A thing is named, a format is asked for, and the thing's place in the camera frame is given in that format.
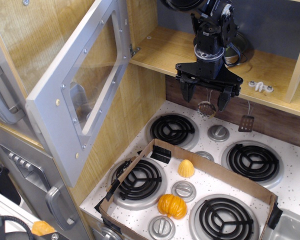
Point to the middle silver stove knob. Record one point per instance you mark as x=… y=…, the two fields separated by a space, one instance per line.
x=206 y=155

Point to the cardboard fence with black tape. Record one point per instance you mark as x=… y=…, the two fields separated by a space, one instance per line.
x=161 y=148

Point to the back left stove burner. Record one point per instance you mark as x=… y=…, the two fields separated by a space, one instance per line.
x=175 y=129

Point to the silver oven knob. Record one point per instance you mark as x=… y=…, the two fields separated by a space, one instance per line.
x=109 y=234

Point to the hanging round metal strainer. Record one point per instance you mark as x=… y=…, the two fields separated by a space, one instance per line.
x=206 y=109

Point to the yellow toy corn piece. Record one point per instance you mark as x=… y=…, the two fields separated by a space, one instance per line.
x=186 y=169

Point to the front silver stove knob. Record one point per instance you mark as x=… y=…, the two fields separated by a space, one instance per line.
x=161 y=228

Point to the silver stove knob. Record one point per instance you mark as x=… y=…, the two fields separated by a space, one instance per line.
x=161 y=228
x=206 y=155
x=184 y=190
x=218 y=133

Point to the upper silver fridge handle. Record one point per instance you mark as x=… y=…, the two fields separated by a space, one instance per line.
x=10 y=113

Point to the metal door hinge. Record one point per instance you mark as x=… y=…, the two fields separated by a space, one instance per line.
x=133 y=51

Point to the silver microwave door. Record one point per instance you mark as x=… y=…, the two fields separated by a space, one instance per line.
x=69 y=103

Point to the orange toy pumpkin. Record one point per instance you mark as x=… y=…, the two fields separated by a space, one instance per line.
x=172 y=206

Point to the silver fridge handle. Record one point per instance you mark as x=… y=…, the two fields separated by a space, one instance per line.
x=10 y=113
x=51 y=199

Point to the silver ice dispenser panel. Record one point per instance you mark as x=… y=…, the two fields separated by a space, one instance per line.
x=30 y=172

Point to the front right stove burner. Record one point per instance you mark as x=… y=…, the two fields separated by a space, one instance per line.
x=222 y=217

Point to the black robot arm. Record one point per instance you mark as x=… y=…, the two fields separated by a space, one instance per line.
x=215 y=29

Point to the white plastic door latch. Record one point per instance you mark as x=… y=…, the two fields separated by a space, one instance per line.
x=260 y=86

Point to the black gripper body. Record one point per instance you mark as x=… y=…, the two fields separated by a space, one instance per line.
x=210 y=71

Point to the steel pot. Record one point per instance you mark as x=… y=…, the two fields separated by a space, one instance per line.
x=235 y=52

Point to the back silver stove knob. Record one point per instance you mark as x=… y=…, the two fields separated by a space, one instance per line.
x=218 y=133

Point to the back right stove burner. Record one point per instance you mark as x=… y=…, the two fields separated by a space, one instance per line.
x=255 y=161

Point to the orange toy on floor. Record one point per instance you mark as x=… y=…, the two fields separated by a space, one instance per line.
x=41 y=228

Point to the center silver stove knob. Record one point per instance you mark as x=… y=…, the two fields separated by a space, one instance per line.
x=184 y=190

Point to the front left stove burner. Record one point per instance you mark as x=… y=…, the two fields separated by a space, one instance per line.
x=142 y=187

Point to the silver sink basin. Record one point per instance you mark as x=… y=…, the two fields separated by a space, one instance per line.
x=283 y=226

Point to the grey wall phone holder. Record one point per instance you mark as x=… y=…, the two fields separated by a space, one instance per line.
x=80 y=101

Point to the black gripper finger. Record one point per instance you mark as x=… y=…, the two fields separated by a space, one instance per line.
x=224 y=98
x=187 y=90

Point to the lower silver fridge handle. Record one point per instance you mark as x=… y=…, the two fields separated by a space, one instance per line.
x=51 y=199

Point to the hanging small metal spatula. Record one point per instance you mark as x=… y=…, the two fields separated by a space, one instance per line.
x=246 y=124

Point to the stove burner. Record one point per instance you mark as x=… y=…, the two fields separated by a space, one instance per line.
x=175 y=129
x=142 y=187
x=255 y=161
x=222 y=217

